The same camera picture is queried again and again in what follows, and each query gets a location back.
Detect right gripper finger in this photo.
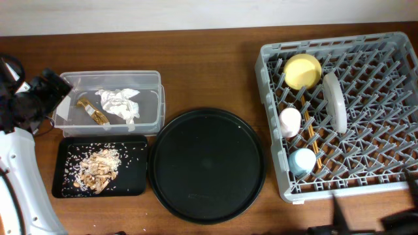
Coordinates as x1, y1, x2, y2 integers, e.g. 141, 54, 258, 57
332, 195, 349, 234
404, 169, 418, 209

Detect blue cup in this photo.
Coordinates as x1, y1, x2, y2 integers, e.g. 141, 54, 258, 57
288, 148, 316, 176

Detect gold foil wrapper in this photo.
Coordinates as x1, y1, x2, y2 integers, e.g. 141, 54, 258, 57
76, 97, 110, 125

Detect white napkin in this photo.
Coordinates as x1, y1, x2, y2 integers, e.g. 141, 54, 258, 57
95, 88, 140, 125

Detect pink cup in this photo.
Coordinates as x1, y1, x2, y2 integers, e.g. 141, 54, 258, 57
279, 108, 301, 138

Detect white round plate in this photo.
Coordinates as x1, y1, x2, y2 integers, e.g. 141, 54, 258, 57
323, 72, 347, 134

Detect food scraps with rice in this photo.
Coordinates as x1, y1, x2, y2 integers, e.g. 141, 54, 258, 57
72, 146, 122, 196

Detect yellow bowl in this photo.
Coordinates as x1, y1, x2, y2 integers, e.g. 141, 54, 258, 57
283, 54, 322, 90

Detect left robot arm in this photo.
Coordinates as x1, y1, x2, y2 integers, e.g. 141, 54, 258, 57
1, 54, 72, 234

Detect clear plastic waste bin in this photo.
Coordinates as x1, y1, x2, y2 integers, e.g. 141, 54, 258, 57
52, 70, 165, 137

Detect grey dishwasher rack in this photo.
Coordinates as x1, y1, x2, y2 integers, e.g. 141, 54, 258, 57
255, 32, 417, 204

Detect white label on bin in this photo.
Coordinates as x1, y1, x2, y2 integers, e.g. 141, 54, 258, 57
56, 96, 71, 121

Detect black rectangular tray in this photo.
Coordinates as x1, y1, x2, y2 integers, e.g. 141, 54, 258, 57
52, 135, 148, 198

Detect round black serving tray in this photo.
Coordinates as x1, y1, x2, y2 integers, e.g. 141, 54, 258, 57
148, 108, 266, 225

